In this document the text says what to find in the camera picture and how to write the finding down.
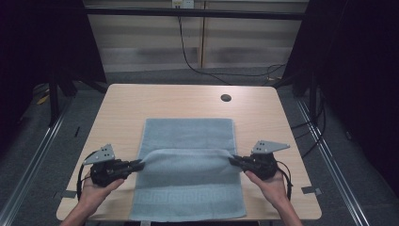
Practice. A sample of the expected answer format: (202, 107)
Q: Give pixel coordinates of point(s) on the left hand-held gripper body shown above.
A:
(105, 172)

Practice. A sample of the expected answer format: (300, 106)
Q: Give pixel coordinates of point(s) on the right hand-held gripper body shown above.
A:
(262, 166)

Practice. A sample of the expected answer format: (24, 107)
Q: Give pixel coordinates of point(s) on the grey-blue towel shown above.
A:
(188, 188)

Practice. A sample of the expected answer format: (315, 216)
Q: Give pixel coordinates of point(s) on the person's left hand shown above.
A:
(94, 196)

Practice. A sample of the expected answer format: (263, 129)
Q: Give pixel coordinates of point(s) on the person's right hand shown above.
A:
(274, 190)

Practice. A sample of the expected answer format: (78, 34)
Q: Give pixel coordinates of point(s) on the grey tape strip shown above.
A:
(67, 194)
(312, 190)

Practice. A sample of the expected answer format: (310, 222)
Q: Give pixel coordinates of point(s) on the small black floor item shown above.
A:
(77, 132)

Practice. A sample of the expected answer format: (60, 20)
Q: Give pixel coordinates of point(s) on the dark round table grommet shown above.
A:
(226, 97)

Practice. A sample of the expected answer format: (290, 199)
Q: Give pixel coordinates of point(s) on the black metal stand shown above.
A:
(54, 100)

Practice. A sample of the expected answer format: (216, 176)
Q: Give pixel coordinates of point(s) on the yellow floor item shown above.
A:
(42, 100)

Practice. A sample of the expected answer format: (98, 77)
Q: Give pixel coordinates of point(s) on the dark curtain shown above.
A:
(37, 47)
(360, 78)

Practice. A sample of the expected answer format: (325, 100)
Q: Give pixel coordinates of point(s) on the black horizontal crossbar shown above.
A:
(141, 12)

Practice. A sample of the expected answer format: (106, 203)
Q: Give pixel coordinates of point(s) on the silver floor rail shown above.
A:
(31, 163)
(332, 163)

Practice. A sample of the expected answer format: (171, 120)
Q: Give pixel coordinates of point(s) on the white wall socket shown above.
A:
(183, 3)

